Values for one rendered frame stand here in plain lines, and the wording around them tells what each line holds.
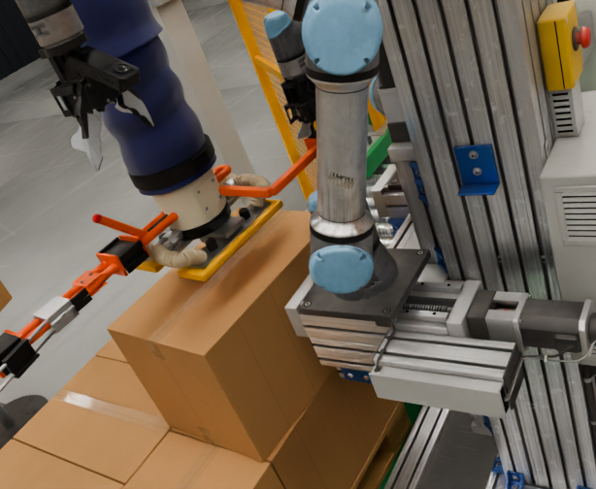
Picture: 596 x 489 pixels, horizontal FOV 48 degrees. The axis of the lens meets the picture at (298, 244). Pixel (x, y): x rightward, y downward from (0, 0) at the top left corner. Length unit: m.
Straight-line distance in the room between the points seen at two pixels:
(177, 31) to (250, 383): 1.83
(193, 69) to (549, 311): 2.22
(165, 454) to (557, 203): 1.31
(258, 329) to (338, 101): 0.82
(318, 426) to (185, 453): 0.39
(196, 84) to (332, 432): 1.75
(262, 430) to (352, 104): 1.02
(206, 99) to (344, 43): 2.22
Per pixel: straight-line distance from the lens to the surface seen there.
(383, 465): 2.43
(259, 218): 1.78
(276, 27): 1.65
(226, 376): 1.68
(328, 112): 1.08
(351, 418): 2.16
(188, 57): 3.15
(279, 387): 1.84
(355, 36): 1.01
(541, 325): 1.33
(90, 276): 1.63
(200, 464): 1.97
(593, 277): 1.38
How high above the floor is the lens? 1.86
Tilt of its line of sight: 30 degrees down
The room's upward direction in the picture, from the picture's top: 22 degrees counter-clockwise
